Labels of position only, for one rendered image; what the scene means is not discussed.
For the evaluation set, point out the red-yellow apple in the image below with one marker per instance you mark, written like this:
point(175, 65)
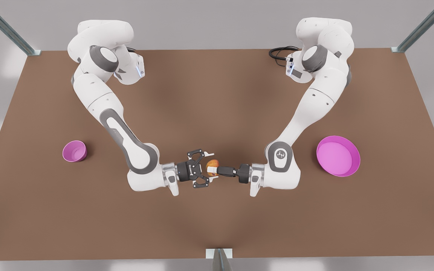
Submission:
point(213, 163)

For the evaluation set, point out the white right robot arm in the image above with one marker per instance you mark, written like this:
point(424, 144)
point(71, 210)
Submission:
point(89, 90)

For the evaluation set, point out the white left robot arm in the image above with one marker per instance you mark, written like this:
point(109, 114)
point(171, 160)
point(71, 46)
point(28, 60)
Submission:
point(315, 101)

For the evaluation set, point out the purple round plate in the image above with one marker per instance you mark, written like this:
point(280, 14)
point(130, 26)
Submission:
point(335, 155)

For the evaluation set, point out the small purple bowl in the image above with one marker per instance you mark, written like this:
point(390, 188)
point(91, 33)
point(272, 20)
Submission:
point(74, 151)

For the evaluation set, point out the silver frame post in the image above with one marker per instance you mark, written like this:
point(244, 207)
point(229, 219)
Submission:
point(422, 27)
point(220, 259)
point(4, 27)

